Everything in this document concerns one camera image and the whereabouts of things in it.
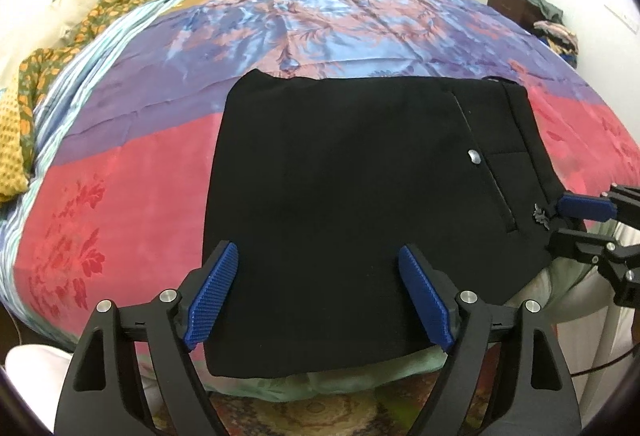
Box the cream pillow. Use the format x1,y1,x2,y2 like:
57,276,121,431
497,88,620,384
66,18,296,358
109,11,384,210
0,0,138,81

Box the dark cable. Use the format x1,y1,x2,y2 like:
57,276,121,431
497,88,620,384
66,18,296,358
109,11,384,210
572,348,636,377

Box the orange green floral cloth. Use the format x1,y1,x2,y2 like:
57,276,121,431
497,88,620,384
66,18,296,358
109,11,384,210
19,0,171,167

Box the dark brown cabinet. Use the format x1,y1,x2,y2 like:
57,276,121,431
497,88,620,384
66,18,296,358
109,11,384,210
487,0,543,31

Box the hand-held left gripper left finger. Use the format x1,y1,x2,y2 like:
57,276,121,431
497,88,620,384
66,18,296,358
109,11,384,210
54,241,240,436

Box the patterned rug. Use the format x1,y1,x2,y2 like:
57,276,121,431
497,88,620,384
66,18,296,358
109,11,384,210
150,366,501,436

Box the black pants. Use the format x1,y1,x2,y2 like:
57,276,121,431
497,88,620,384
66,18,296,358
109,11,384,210
202,69,563,379

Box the grey cloth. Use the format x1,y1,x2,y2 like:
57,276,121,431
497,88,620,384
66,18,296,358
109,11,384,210
509,0,565,24

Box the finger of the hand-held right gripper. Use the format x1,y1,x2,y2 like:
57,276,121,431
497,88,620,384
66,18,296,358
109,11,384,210
556,184,640,223
546,227,640,311

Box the colourful satin bedspread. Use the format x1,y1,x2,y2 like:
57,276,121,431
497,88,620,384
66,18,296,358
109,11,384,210
0,0,640,352

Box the yellow dotted cloth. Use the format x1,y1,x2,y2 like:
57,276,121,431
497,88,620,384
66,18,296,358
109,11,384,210
0,88,31,204

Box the pile of colourful clothes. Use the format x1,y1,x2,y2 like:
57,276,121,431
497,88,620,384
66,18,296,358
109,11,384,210
532,20,580,66

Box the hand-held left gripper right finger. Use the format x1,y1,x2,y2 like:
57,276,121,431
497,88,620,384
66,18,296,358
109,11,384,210
397,243,583,436

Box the white wall switch plate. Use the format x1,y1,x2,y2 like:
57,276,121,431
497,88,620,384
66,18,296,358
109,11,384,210
604,4,640,34

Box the white bed frame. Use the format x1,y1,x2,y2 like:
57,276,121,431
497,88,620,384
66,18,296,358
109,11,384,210
582,216,636,397

